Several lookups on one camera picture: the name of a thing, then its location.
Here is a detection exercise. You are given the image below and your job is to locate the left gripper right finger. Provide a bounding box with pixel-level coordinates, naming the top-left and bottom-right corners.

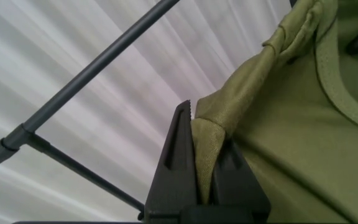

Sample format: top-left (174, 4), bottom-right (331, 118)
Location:
top-left (197, 139), bottom-right (272, 223)

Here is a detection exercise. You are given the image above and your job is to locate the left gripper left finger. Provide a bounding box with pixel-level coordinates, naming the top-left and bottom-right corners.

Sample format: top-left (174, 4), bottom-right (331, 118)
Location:
top-left (144, 100), bottom-right (198, 223)

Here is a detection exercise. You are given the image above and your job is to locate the green printed shirt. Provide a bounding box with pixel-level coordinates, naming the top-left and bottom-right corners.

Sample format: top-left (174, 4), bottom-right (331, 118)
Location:
top-left (190, 0), bottom-right (358, 223)

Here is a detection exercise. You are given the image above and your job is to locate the black clothes rack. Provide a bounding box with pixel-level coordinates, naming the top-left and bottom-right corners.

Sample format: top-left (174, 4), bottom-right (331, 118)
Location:
top-left (0, 0), bottom-right (181, 218)

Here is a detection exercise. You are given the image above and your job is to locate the white curtain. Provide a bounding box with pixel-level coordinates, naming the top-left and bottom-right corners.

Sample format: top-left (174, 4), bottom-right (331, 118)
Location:
top-left (0, 0), bottom-right (291, 223)

